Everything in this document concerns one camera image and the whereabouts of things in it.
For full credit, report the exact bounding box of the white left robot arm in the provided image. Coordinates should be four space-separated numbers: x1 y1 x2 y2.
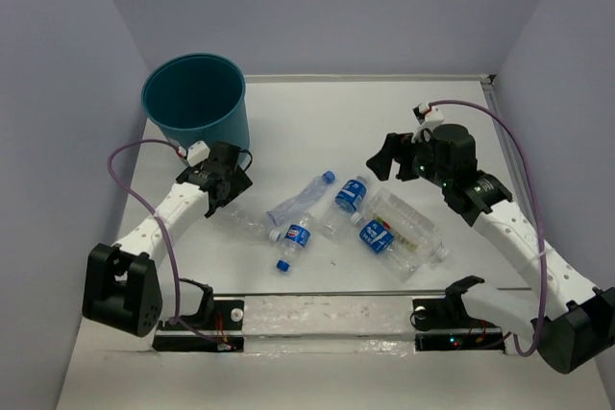
82 141 252 337

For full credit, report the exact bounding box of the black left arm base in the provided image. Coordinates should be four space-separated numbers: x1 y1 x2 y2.
152 278 245 353

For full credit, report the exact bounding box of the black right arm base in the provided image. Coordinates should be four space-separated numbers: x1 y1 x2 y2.
409 276 509 352

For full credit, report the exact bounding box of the large clear ribbed bottle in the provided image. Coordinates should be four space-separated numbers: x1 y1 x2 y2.
364 188 450 265

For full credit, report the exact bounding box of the teal plastic bin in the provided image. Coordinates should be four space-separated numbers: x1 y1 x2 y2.
141 53 250 149

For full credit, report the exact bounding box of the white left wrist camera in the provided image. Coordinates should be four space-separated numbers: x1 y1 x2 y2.
176 140 210 166

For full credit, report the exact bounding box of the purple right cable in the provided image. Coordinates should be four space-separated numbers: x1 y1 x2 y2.
430 99 551 357

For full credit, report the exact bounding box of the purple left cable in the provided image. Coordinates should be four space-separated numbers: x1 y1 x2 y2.
108 138 236 352

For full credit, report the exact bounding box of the crushed clear bottle blue cap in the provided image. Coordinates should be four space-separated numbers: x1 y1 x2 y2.
266 170 336 227

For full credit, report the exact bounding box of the blue label bottle white cap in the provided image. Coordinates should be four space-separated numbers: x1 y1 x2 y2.
350 212 422 282

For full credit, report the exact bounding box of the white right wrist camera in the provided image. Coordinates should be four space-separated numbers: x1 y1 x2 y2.
411 103 445 143

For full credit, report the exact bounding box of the purple cable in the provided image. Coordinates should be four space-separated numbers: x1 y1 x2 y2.
108 138 236 352
430 99 551 357

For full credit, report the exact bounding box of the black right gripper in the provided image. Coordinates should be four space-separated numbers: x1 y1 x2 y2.
364 128 451 188

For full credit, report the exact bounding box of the Pepsi label small bottle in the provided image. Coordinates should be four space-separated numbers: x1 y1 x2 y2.
267 211 315 273

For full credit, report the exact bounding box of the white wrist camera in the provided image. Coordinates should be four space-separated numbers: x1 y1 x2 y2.
411 103 445 143
176 140 210 166

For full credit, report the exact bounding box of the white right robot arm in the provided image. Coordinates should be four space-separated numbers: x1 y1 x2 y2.
366 124 614 374

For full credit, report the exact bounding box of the clear label-less bottle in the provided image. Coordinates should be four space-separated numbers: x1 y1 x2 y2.
220 208 271 240

